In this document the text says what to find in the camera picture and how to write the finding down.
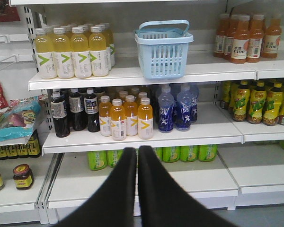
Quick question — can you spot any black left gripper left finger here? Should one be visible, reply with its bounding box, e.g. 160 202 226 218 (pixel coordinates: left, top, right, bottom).
57 148 137 227

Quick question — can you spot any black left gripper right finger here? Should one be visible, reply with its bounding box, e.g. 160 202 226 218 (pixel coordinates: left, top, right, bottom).
138 146 232 227

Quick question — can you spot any light blue plastic basket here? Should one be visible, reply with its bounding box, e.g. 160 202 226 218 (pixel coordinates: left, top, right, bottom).
134 20 194 80

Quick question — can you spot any orange juice bottle white label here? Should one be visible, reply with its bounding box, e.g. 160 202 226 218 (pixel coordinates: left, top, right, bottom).
138 97 153 140
124 95 138 136
99 96 112 137
110 98 126 141

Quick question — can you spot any blue sports drink bottle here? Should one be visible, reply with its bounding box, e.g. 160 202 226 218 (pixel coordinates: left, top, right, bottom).
190 83 199 123
158 84 174 133
176 83 192 131

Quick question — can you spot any dark tea bottle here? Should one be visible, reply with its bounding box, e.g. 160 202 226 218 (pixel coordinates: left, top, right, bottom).
51 92 70 138
69 88 87 131
84 88 100 132

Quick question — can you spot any teal snack bag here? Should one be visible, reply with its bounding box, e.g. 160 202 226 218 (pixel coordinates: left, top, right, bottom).
0 96 41 142

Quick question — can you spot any pale yellow juice bottle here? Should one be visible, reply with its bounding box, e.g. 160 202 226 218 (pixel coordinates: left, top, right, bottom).
53 27 74 79
35 28 57 79
89 25 109 77
71 27 92 79

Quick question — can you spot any orange C100 drink bottle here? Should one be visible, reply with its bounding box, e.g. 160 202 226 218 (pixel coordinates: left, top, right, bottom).
230 15 250 64
246 14 264 63
261 13 282 59

